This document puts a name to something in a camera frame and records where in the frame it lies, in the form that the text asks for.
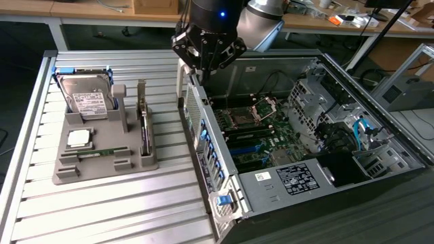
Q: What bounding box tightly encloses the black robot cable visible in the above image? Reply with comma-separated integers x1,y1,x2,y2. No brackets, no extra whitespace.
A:
174,0,191,35

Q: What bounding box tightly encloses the metal drive cage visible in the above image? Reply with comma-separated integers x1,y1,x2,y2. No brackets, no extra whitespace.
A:
288,73,344,153

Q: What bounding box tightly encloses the wooden desk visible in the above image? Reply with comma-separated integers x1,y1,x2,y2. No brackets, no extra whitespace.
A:
281,0,434,74
0,0,191,50

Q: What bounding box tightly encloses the hard disk with blue bracket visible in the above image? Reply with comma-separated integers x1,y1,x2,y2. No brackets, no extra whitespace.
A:
51,65,118,120

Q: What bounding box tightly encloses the grey metal device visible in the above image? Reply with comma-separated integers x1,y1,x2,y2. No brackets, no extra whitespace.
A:
286,0,310,15

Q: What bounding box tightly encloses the brown cardboard box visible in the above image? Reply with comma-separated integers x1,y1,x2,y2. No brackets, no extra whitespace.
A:
131,0,181,15

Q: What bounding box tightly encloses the grey computer tower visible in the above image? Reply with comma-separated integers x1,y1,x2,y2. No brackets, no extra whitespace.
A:
372,75,434,112

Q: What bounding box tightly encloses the green motherboard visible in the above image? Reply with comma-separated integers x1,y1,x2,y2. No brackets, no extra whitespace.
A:
212,95,316,173

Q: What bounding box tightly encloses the green RAM stick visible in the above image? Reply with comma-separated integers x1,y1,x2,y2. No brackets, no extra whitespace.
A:
73,148,118,157

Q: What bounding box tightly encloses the grey plastic parts rack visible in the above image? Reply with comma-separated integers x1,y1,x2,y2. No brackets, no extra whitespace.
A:
51,83,161,186

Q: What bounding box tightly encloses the aluminium profile frame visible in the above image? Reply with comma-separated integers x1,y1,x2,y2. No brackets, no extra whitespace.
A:
372,42,434,97

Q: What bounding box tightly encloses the silver CPU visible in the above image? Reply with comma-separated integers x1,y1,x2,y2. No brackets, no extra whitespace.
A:
66,129,93,148

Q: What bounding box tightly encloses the black looped wire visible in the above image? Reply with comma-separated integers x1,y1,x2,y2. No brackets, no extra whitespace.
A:
260,70,297,99

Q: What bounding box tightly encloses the blue expansion slot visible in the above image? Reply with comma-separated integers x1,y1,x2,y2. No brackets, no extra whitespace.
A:
230,146,261,156

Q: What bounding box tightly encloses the brown cardboard piece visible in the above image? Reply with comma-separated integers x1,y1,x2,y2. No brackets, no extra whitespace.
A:
410,0,434,25

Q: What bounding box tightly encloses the light blue wire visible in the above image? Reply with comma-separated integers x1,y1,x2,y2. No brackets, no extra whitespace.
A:
353,115,376,151

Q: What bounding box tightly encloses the graphics card with metal bracket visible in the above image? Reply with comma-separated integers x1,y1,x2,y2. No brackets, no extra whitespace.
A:
137,78,154,157

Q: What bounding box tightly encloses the white box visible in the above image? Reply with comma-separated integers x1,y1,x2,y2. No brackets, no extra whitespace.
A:
353,15,380,28

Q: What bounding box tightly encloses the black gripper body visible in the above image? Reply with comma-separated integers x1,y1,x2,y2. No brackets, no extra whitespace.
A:
186,0,246,44

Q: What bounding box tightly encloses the black RAM stick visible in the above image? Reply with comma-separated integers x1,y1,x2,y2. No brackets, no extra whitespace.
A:
226,131,276,142

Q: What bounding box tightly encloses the open black PC case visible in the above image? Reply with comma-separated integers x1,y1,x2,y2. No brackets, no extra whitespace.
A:
177,49,429,244

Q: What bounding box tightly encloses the grey power supply unit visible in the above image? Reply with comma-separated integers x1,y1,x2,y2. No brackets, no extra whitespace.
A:
237,159,337,219

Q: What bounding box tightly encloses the metal socket cover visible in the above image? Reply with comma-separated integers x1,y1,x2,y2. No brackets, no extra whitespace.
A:
250,98,278,120

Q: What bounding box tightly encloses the silver chipset heatsink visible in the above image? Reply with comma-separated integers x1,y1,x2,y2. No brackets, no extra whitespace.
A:
272,150,293,166

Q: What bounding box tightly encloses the black slanted pole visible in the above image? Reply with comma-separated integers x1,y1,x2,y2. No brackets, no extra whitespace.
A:
345,0,417,76

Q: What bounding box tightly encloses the black monitor stand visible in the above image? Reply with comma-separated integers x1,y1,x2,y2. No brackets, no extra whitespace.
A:
365,0,392,22

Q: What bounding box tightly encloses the black wire bundle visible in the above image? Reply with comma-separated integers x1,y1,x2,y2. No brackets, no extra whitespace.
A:
314,121,356,153

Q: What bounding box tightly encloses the metal disk bay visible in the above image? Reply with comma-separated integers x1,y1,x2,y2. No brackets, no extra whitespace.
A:
352,142,413,180

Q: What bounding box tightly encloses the orange and black box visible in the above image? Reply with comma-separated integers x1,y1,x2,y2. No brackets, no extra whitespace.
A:
330,14,354,26

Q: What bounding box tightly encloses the grey cable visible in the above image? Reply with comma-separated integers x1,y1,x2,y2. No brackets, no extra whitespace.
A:
97,0,133,13

